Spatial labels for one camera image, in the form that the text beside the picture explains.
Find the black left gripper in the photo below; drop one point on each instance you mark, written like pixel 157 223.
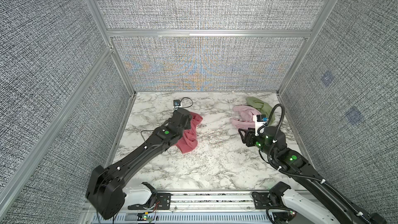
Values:
pixel 188 124

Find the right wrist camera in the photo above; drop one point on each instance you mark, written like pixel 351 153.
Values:
pixel 261 122

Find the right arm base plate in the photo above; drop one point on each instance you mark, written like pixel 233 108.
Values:
pixel 265 200

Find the green cloth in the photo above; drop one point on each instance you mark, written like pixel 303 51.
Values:
pixel 257 107

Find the aluminium enclosure frame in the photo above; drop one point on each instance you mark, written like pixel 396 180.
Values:
pixel 51 51

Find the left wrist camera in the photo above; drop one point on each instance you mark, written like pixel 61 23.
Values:
pixel 177 103

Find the dark pink cloth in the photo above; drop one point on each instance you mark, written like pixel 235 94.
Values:
pixel 189 140

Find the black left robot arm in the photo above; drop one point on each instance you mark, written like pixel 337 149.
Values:
pixel 105 188

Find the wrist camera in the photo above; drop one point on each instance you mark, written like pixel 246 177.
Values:
pixel 177 103
pixel 261 122

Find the light pink cloth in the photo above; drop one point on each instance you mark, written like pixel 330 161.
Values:
pixel 246 114

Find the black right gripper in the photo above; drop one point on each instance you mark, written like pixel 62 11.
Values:
pixel 250 135

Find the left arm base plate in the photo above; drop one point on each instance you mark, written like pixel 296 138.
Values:
pixel 159 201

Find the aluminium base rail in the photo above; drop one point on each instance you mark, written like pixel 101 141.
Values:
pixel 215 207

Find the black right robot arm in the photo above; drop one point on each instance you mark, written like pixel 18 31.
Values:
pixel 289 162

